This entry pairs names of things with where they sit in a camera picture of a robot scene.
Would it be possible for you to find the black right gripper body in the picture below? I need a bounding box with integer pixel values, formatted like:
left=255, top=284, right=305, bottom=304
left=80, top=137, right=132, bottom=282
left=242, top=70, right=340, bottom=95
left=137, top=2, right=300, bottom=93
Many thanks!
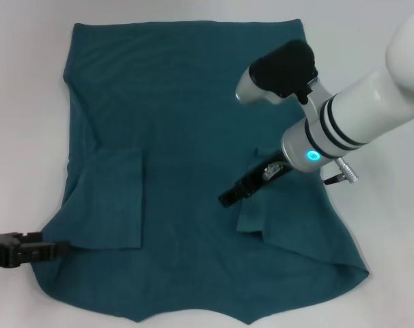
left=242, top=152, right=294, bottom=196

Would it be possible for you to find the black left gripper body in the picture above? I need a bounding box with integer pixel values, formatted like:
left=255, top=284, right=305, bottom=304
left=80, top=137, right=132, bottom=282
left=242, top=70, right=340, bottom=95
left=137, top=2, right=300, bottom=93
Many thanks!
left=0, top=231, right=25, bottom=270

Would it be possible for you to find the teal blue t-shirt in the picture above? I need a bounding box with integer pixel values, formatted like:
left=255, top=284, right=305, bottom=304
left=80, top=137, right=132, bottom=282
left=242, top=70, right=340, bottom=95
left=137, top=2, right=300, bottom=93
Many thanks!
left=32, top=18, right=370, bottom=307

